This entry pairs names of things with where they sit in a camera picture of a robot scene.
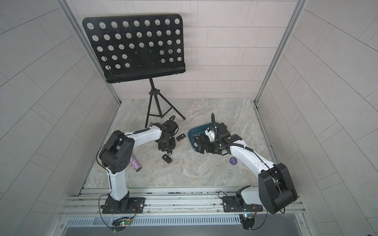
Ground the black VW key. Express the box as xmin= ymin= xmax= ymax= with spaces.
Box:
xmin=176 ymin=133 xmax=186 ymax=142
xmin=162 ymin=154 xmax=172 ymax=164

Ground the teal plastic storage box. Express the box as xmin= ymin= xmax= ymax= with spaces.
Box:
xmin=188 ymin=123 xmax=221 ymax=154

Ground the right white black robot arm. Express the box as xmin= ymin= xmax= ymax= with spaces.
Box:
xmin=188 ymin=114 xmax=298 ymax=214

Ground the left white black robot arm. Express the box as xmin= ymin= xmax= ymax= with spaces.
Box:
xmin=98 ymin=116 xmax=179 ymax=204

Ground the purple round sticker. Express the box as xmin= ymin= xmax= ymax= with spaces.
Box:
xmin=229 ymin=157 xmax=238 ymax=165

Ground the purple glitter cylinder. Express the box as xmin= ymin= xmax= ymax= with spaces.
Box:
xmin=130 ymin=156 xmax=142 ymax=172

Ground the right green circuit board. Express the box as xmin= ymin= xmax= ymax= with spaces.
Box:
xmin=239 ymin=213 xmax=256 ymax=231

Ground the green circuit board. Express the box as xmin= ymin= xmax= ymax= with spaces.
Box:
xmin=111 ymin=217 xmax=133 ymax=232
xmin=239 ymin=213 xmax=256 ymax=231

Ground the left green circuit board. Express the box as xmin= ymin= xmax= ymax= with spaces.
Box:
xmin=111 ymin=217 xmax=133 ymax=232

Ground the black perforated music stand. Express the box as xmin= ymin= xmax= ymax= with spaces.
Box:
xmin=82 ymin=14 xmax=186 ymax=118

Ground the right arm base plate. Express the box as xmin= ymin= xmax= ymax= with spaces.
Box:
xmin=221 ymin=196 xmax=264 ymax=212

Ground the aluminium mounting rail frame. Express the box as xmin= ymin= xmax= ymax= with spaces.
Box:
xmin=50 ymin=187 xmax=315 ymax=236

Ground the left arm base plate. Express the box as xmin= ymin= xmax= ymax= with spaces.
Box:
xmin=100 ymin=196 xmax=146 ymax=214

